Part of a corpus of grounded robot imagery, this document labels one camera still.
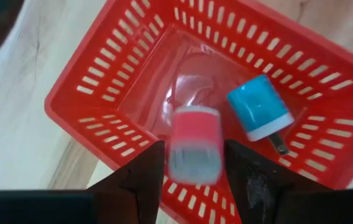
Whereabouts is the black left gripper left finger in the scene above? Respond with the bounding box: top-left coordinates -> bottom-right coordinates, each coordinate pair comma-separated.
86,140 -> 166,224

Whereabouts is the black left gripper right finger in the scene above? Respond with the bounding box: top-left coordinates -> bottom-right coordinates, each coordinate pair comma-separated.
225,139 -> 331,224

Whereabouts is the pink white charger cube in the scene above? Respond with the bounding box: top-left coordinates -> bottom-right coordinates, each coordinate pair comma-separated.
167,105 -> 226,186

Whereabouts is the blue white charger cube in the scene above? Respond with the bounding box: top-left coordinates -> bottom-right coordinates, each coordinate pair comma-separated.
226,73 -> 295,156

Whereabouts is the red plastic basket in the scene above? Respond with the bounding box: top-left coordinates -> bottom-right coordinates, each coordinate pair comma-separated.
44,0 -> 353,224

